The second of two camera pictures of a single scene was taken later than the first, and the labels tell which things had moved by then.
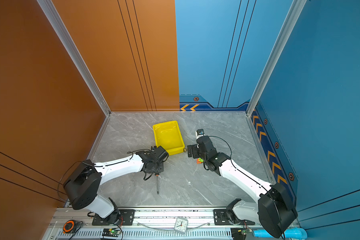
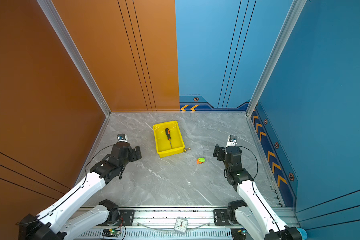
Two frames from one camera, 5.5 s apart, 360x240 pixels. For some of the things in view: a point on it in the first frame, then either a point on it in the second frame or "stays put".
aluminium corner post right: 296,8 stays put
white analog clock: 181,225 stays put
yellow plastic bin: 168,136 stays put
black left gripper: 161,169 to 132,152
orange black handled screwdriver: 157,174 to 168,133
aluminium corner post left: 51,12 stays put
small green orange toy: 199,160 stays put
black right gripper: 194,148 to 221,150
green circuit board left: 111,232 stays put
